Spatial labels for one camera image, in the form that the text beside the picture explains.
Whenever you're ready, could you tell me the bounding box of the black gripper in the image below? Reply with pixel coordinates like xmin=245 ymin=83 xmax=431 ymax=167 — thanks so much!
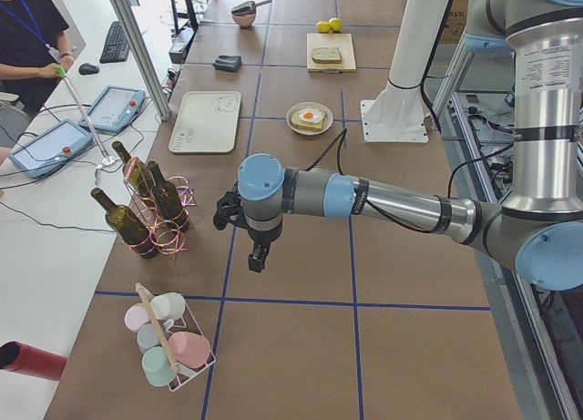
xmin=213 ymin=186 xmax=271 ymax=272

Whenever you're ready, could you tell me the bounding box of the bread slice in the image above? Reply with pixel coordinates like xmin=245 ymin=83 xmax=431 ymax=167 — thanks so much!
xmin=291 ymin=108 xmax=326 ymax=132
xmin=311 ymin=46 xmax=342 ymax=64

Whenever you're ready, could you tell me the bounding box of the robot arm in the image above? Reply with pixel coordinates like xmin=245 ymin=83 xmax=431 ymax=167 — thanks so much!
xmin=213 ymin=0 xmax=582 ymax=291

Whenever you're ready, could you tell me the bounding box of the cream bear tray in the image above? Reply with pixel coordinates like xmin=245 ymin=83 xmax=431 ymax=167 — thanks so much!
xmin=169 ymin=91 xmax=241 ymax=154

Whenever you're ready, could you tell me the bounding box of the white cup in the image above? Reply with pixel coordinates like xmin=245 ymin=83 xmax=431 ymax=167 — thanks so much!
xmin=150 ymin=292 xmax=186 ymax=321

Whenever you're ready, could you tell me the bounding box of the dark wine bottle lower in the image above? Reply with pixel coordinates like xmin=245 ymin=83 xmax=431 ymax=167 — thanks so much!
xmin=147 ymin=160 xmax=189 ymax=232

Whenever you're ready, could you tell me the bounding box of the dark wine bottle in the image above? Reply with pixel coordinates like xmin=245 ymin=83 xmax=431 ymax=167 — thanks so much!
xmin=147 ymin=160 xmax=189 ymax=232
xmin=90 ymin=188 xmax=159 ymax=259

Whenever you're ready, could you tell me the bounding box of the salmon pink cup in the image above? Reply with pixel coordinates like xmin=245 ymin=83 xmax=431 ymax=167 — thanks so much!
xmin=169 ymin=332 xmax=210 ymax=369

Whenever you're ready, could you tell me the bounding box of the grey cup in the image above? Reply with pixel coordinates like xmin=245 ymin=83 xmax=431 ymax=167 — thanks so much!
xmin=137 ymin=323 xmax=160 ymax=353

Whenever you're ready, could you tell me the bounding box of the pink pale cup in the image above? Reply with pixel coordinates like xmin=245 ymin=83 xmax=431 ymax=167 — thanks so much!
xmin=124 ymin=303 xmax=150 ymax=333

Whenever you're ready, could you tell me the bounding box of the dark wine bottle upper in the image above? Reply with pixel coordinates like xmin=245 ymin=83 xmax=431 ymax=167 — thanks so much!
xmin=90 ymin=188 xmax=159 ymax=259

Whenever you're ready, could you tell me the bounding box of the mint green cup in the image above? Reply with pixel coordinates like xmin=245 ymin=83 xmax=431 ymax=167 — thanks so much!
xmin=141 ymin=346 xmax=178 ymax=387

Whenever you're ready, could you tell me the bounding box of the bread slice on plate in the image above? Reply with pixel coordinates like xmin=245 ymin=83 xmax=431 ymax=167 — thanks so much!
xmin=291 ymin=108 xmax=326 ymax=132

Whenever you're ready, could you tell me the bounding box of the fried egg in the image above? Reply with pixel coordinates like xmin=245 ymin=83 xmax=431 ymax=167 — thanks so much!
xmin=298 ymin=108 xmax=324 ymax=123

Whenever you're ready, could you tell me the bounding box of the white round plate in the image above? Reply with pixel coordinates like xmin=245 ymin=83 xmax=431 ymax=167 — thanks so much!
xmin=286 ymin=102 xmax=333 ymax=136

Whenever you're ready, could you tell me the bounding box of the grey folded cloth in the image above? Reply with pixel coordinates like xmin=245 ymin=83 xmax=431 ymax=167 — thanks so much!
xmin=212 ymin=55 xmax=242 ymax=72

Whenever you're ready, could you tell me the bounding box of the far teach pendant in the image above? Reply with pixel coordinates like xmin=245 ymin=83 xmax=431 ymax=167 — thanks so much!
xmin=86 ymin=86 xmax=146 ymax=134

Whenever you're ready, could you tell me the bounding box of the teach pendant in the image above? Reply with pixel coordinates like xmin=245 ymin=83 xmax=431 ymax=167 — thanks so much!
xmin=86 ymin=86 xmax=146 ymax=134
xmin=8 ymin=118 xmax=93 ymax=179

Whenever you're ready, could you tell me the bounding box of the wooden cutting board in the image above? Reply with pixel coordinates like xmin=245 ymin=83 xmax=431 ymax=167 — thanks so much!
xmin=306 ymin=33 xmax=356 ymax=72

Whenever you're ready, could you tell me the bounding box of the near teach pendant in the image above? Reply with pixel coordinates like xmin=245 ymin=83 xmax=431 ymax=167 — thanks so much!
xmin=8 ymin=118 xmax=93 ymax=179

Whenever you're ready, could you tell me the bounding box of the lower yellow lemon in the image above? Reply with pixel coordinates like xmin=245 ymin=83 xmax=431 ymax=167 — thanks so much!
xmin=315 ymin=21 xmax=332 ymax=34

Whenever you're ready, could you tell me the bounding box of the yellow lemon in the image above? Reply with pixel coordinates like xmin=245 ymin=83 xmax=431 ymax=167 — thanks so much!
xmin=328 ymin=17 xmax=343 ymax=33
xmin=315 ymin=21 xmax=332 ymax=34

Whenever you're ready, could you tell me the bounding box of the pink bowl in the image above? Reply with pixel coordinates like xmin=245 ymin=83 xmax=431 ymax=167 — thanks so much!
xmin=231 ymin=7 xmax=256 ymax=28

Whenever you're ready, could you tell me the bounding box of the upper yellow lemon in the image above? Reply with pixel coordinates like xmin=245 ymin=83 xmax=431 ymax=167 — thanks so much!
xmin=328 ymin=17 xmax=343 ymax=33

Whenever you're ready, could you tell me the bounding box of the metal scoop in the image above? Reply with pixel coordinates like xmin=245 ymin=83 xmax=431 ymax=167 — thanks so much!
xmin=230 ymin=0 xmax=272 ymax=15

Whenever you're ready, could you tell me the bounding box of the black keyboard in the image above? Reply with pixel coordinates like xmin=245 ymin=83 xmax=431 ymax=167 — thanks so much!
xmin=99 ymin=21 xmax=129 ymax=64

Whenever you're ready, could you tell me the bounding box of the black computer mouse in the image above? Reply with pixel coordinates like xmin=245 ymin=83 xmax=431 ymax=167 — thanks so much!
xmin=78 ymin=63 xmax=100 ymax=76

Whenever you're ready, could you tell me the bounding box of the red cylinder tube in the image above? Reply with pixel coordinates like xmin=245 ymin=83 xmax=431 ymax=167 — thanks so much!
xmin=1 ymin=341 xmax=67 ymax=381

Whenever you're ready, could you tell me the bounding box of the metal rod with green tip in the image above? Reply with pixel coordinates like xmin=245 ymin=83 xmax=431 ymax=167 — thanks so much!
xmin=56 ymin=65 xmax=116 ymax=169

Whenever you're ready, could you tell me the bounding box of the person in black shirt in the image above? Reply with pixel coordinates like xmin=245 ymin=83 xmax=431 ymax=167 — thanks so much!
xmin=1 ymin=0 xmax=75 ymax=114

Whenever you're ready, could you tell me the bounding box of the copper wire bottle rack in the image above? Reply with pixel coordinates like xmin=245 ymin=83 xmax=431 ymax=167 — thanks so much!
xmin=123 ymin=176 xmax=197 ymax=258

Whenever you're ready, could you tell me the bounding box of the white wire cup rack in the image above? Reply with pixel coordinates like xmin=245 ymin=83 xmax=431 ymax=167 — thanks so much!
xmin=125 ymin=283 xmax=216 ymax=392

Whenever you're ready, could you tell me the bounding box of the wooden rack handle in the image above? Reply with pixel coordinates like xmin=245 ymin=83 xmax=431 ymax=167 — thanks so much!
xmin=135 ymin=282 xmax=179 ymax=372

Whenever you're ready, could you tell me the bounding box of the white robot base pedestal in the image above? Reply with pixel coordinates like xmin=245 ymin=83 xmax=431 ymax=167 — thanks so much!
xmin=361 ymin=0 xmax=452 ymax=143

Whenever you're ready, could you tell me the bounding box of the aluminium frame post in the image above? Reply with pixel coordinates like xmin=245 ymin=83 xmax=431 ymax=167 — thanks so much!
xmin=109 ymin=0 xmax=170 ymax=121

